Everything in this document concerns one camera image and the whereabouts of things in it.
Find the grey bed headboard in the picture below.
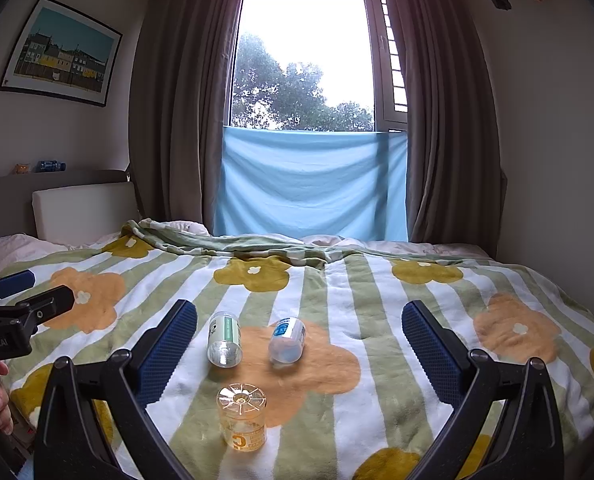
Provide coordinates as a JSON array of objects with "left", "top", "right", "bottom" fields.
[{"left": 0, "top": 168, "right": 138, "bottom": 267}]

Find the white headboard cushion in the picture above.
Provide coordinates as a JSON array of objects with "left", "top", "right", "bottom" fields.
[{"left": 32, "top": 182, "right": 141, "bottom": 242}]

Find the framed houses picture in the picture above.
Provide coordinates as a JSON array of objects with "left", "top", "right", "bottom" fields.
[{"left": 0, "top": 0, "right": 124, "bottom": 108}]

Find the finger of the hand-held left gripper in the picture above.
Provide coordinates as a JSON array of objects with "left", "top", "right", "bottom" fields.
[
  {"left": 0, "top": 269, "right": 36, "bottom": 306},
  {"left": 0, "top": 285, "right": 76, "bottom": 333}
]

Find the window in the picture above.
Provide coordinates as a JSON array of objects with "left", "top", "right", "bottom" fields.
[{"left": 224, "top": 0, "right": 411, "bottom": 134}]

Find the flower printed striped blanket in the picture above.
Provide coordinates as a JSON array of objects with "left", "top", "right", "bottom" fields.
[{"left": 0, "top": 217, "right": 594, "bottom": 480}]

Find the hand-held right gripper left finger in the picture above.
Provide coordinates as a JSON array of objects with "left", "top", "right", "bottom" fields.
[{"left": 33, "top": 299, "right": 198, "bottom": 480}]

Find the clear cup blue label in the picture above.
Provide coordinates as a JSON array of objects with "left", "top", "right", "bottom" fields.
[{"left": 268, "top": 316, "right": 307, "bottom": 365}]

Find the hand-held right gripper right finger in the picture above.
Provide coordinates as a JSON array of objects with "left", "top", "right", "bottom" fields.
[{"left": 401, "top": 299, "right": 564, "bottom": 480}]

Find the clear cup green label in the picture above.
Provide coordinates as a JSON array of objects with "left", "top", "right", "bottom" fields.
[{"left": 206, "top": 311, "right": 243, "bottom": 368}]

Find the brown curtain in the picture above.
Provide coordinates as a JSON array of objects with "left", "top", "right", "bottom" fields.
[
  {"left": 386, "top": 0, "right": 508, "bottom": 247},
  {"left": 127, "top": 0, "right": 249, "bottom": 239}
]

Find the clear orange cup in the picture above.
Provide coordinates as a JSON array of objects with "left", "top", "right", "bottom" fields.
[{"left": 216, "top": 383, "right": 268, "bottom": 452}]

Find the pale pink pillow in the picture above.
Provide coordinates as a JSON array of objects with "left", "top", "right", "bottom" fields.
[{"left": 0, "top": 232, "right": 124, "bottom": 281}]

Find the person's left hand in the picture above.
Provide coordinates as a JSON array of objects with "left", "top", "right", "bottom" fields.
[{"left": 0, "top": 360, "right": 14, "bottom": 436}]

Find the light blue cloth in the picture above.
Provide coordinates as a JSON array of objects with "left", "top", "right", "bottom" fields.
[{"left": 212, "top": 126, "right": 410, "bottom": 242}]

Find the pale pink bedsheet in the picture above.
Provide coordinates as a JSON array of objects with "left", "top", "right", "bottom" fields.
[{"left": 299, "top": 233, "right": 494, "bottom": 262}]

